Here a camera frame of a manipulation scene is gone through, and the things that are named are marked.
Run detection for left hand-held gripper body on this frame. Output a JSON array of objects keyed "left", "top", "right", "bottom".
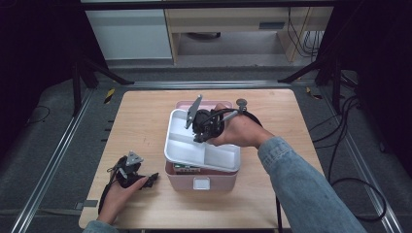
[{"left": 111, "top": 150, "right": 145, "bottom": 189}]

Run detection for light wooden desk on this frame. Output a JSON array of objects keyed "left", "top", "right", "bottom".
[{"left": 163, "top": 6, "right": 334, "bottom": 63}]

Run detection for hand-held gripper black cable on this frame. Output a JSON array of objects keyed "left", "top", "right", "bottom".
[
  {"left": 97, "top": 165, "right": 120, "bottom": 216},
  {"left": 207, "top": 107, "right": 284, "bottom": 233}
]

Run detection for black metal stand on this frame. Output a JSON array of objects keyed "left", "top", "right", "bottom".
[
  {"left": 277, "top": 54, "right": 345, "bottom": 115},
  {"left": 71, "top": 48, "right": 136, "bottom": 117}
]

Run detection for person's right hand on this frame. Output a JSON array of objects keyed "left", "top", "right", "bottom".
[{"left": 206, "top": 103, "right": 275, "bottom": 150}]

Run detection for person's left hand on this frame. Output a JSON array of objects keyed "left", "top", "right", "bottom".
[{"left": 96, "top": 174, "right": 150, "bottom": 226}]

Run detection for white cabinet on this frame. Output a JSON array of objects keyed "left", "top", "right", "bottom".
[{"left": 84, "top": 8, "right": 173, "bottom": 61}]

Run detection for grey table bracket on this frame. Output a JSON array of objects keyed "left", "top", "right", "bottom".
[{"left": 74, "top": 199, "right": 99, "bottom": 211}]

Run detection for right hand-held gripper black cable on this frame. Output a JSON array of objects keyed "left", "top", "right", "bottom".
[{"left": 207, "top": 107, "right": 284, "bottom": 233}]

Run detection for pink storage box with lid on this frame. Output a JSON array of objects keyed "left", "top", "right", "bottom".
[{"left": 164, "top": 99, "right": 240, "bottom": 192}]

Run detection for hanging black cables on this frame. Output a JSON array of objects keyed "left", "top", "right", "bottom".
[{"left": 286, "top": 7, "right": 326, "bottom": 60}]

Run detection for metal floor rail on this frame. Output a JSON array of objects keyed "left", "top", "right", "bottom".
[
  {"left": 319, "top": 87, "right": 405, "bottom": 233},
  {"left": 10, "top": 87, "right": 95, "bottom": 233},
  {"left": 128, "top": 80, "right": 291, "bottom": 90}
]

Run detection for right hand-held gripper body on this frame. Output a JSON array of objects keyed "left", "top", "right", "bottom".
[{"left": 185, "top": 93, "right": 226, "bottom": 139}]

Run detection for left hand-held gripper black cable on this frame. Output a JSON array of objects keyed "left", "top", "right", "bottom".
[{"left": 97, "top": 165, "right": 120, "bottom": 216}]

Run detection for yellow and black tape strip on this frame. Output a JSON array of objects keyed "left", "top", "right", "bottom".
[
  {"left": 305, "top": 85, "right": 324, "bottom": 100},
  {"left": 103, "top": 87, "right": 117, "bottom": 105}
]

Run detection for white divided tray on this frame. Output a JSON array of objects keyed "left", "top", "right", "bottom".
[{"left": 163, "top": 108, "right": 242, "bottom": 174}]

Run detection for thin black floor cable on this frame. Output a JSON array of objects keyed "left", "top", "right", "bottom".
[{"left": 27, "top": 104, "right": 52, "bottom": 126}]

